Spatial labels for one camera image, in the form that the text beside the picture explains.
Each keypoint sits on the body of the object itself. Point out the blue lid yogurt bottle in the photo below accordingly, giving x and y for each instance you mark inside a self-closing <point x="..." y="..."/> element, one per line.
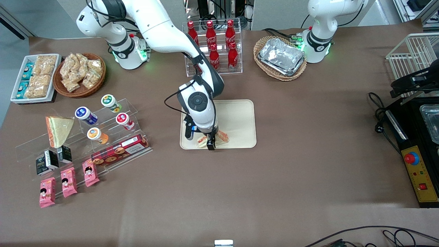
<point x="85" y="115"/>

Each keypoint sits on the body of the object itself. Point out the orange lid yogurt bottle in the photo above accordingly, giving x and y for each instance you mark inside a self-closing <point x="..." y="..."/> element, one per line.
<point x="97" y="135"/>

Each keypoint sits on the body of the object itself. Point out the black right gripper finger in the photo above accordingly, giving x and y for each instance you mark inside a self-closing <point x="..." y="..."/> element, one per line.
<point x="211" y="142"/>

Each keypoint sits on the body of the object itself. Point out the metal tray in machine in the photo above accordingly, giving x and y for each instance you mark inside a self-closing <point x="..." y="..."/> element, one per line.
<point x="432" y="120"/>

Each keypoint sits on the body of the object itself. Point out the teal snack packet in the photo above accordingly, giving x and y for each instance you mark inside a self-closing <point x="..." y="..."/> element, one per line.
<point x="21" y="90"/>
<point x="26" y="71"/>

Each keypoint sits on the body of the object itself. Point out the clear bag of crackers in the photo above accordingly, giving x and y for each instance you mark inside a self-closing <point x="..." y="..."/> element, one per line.
<point x="71" y="84"/>
<point x="82" y="61"/>
<point x="92" y="73"/>
<point x="68" y="66"/>

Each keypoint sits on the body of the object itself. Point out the red lid yogurt bottle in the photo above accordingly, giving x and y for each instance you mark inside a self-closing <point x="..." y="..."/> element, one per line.
<point x="125" y="120"/>

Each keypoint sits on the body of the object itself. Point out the pink snack packet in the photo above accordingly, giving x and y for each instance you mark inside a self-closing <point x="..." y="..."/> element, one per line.
<point x="69" y="182"/>
<point x="91" y="173"/>
<point x="47" y="192"/>

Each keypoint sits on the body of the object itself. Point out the red cola bottle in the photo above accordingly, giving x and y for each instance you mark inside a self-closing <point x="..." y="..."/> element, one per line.
<point x="193" y="32"/>
<point x="215" y="58"/>
<point x="210" y="33"/>
<point x="230" y="32"/>
<point x="233" y="58"/>

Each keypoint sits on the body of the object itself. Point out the black background equipment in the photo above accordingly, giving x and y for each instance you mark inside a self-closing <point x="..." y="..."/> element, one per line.
<point x="219" y="7"/>

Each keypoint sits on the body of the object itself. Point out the wrapped rice cracker pack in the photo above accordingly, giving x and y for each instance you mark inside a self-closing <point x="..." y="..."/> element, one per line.
<point x="46" y="63"/>
<point x="38" y="86"/>

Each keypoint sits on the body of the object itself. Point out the small silver device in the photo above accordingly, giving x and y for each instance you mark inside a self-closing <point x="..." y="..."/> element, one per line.
<point x="223" y="243"/>

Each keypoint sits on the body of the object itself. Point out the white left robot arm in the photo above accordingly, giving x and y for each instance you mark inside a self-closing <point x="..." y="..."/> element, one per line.
<point x="320" y="20"/>

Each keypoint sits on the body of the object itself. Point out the clear acrylic bottle rack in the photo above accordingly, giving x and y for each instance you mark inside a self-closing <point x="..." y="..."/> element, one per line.
<point x="236" y="70"/>

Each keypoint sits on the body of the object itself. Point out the brown wicker basket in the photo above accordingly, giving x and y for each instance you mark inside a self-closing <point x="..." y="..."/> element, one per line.
<point x="80" y="92"/>

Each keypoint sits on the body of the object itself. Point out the cream plastic tray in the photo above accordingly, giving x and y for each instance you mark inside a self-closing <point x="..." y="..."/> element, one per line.
<point x="236" y="120"/>

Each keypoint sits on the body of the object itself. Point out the white rectangular snack tray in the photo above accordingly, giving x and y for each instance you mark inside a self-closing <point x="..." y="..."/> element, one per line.
<point x="51" y="92"/>

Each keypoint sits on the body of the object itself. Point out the small black carton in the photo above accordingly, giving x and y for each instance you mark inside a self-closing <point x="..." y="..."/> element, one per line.
<point x="41" y="166"/>
<point x="52" y="160"/>
<point x="64" y="154"/>

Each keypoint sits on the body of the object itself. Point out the light wicker basket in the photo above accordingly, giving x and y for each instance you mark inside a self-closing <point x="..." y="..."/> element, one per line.
<point x="283" y="77"/>

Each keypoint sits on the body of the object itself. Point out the wrapped triangle sandwich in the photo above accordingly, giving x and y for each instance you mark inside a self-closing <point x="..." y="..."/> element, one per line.
<point x="61" y="128"/>

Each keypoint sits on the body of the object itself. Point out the clear acrylic stepped display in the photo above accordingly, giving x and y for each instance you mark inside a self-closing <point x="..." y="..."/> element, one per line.
<point x="113" y="113"/>

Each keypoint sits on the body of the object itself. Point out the stack of foil trays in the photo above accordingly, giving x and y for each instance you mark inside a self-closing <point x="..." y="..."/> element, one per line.
<point x="281" y="56"/>

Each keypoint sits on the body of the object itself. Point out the black sealing machine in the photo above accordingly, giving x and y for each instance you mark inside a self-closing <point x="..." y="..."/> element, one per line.
<point x="413" y="137"/>

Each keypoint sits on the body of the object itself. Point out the ham sandwich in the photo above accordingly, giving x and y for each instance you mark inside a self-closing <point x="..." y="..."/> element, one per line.
<point x="222" y="137"/>

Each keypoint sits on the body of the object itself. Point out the red cookie box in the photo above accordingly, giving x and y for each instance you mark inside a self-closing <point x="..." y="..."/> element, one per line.
<point x="120" y="151"/>

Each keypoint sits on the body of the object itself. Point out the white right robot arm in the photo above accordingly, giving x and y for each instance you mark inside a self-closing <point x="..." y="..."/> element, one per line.
<point x="161" y="27"/>

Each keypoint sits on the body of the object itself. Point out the green lid yogurt bottle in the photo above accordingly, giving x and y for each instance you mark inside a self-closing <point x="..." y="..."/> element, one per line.
<point x="110" y="103"/>

